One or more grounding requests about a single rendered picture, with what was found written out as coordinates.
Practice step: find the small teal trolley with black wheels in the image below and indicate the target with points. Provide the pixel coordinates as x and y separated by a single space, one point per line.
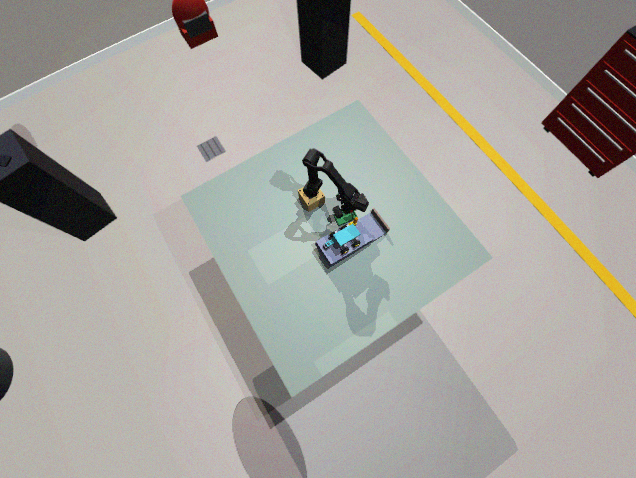
347 233

